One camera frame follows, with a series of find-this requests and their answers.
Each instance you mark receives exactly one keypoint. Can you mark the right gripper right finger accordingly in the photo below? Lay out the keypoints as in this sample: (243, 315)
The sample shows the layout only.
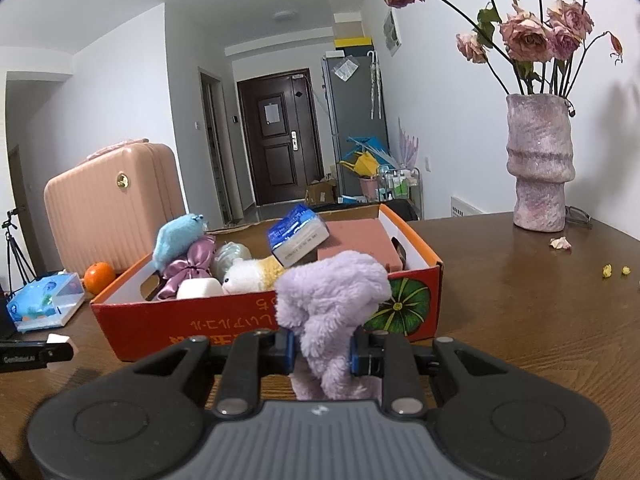
(389, 356)

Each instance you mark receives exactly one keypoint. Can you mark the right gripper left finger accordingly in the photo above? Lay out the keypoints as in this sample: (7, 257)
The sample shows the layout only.
(252, 357)

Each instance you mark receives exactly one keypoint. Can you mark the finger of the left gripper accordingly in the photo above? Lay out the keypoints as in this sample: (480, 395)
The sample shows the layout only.
(17, 356)

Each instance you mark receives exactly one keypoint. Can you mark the lavender fluffy plush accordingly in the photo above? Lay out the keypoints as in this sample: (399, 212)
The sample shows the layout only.
(322, 304)

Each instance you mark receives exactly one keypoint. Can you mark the white alpaca plush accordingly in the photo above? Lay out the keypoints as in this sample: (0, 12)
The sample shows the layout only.
(252, 275)

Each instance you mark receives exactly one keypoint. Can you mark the purple satin pouch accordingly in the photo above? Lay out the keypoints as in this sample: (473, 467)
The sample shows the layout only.
(195, 263)

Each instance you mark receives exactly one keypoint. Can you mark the small blue tissue packet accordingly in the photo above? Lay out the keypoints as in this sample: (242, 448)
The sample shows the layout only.
(293, 237)

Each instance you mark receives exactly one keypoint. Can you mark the pink sponge block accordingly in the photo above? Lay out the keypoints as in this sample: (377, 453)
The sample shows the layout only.
(363, 235)

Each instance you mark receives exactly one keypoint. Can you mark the blue fluffy monster plush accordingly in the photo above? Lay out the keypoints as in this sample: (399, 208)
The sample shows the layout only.
(175, 238)

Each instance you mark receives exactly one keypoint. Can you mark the blue tissue pack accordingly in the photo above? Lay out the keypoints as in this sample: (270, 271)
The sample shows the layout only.
(46, 303)

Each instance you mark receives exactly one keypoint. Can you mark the crumpled clear plastic bag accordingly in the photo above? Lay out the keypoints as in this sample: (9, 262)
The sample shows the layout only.
(225, 256)

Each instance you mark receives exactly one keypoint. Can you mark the black tripod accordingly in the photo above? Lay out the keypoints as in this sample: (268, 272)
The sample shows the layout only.
(15, 257)

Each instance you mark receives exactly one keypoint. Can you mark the orange fruit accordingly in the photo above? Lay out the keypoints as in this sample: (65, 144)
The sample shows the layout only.
(98, 276)

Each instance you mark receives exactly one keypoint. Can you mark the orange cardboard box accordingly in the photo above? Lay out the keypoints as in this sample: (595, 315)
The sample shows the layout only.
(136, 325)

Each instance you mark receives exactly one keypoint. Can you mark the brown cardboard box on floor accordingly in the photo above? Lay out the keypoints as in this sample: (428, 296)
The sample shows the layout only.
(320, 193)

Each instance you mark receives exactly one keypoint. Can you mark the white framed board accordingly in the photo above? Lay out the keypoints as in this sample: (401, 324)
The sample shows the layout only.
(460, 208)

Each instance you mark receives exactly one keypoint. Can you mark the pink ribbed suitcase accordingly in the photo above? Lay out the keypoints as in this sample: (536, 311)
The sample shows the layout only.
(110, 207)

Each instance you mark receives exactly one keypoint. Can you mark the fallen rose petal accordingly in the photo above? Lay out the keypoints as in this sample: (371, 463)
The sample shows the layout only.
(560, 243)

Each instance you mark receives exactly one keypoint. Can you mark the dark brown entry door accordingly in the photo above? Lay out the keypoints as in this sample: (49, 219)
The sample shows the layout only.
(281, 134)

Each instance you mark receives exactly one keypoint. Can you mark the grey refrigerator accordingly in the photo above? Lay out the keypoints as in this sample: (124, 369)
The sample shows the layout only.
(353, 93)

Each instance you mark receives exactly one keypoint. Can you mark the purple textured vase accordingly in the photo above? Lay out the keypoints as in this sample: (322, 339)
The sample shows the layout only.
(540, 158)

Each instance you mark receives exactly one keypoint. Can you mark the dried pink rose bouquet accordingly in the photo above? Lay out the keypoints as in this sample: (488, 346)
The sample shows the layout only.
(546, 49)

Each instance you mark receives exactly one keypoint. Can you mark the wire rack with bottles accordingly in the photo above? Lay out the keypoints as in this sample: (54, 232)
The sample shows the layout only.
(399, 184)

